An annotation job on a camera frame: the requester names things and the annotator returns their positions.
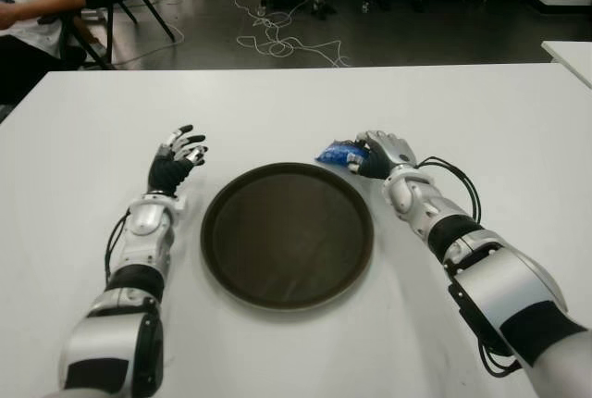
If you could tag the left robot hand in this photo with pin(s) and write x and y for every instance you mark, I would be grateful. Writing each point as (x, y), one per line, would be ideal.
(166, 173)

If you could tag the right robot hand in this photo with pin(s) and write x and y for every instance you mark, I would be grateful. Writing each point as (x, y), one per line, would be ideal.
(390, 150)

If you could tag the blue Oreo packet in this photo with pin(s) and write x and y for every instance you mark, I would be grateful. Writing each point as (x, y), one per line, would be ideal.
(337, 152)

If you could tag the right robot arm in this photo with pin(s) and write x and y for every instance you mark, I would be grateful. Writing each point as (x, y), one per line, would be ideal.
(499, 287)

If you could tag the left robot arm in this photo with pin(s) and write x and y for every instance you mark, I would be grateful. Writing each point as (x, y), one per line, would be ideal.
(143, 240)

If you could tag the round brown tray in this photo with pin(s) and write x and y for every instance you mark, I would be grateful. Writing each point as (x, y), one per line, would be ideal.
(287, 236)

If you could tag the white side table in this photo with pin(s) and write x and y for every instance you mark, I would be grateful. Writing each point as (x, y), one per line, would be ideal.
(571, 58)

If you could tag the person in white shirt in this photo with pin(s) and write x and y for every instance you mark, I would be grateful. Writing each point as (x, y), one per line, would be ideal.
(32, 0)

